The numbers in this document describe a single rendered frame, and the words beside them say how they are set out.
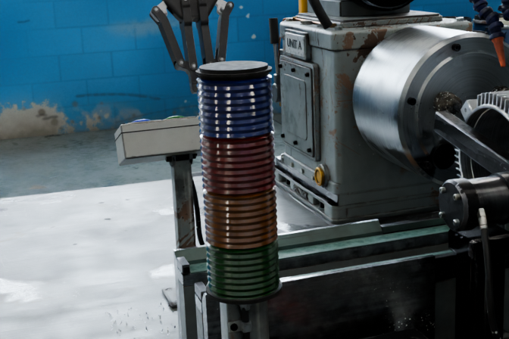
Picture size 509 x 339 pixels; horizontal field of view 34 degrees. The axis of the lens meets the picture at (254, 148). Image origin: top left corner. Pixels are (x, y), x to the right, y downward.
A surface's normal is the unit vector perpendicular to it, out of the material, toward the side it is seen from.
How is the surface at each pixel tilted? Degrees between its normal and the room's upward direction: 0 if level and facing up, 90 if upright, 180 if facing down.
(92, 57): 90
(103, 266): 0
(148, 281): 0
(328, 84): 90
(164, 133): 69
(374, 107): 88
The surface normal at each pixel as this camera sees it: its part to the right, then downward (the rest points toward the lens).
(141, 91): 0.27, 0.21
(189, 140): 0.28, -0.15
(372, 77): -0.88, -0.30
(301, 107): -0.95, 0.11
